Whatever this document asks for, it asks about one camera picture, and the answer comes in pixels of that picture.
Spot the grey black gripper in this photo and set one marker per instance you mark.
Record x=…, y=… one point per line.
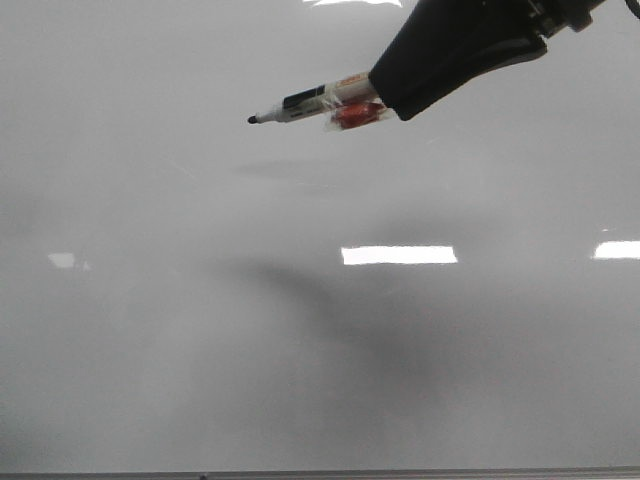
x=445, y=44

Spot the white black whiteboard marker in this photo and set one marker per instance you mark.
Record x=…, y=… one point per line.
x=324, y=98

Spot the white glossy whiteboard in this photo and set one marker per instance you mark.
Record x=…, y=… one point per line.
x=181, y=290

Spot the red block in clear tape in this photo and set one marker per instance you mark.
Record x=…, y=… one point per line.
x=356, y=115

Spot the grey aluminium whiteboard frame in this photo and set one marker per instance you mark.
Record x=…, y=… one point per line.
x=621, y=472

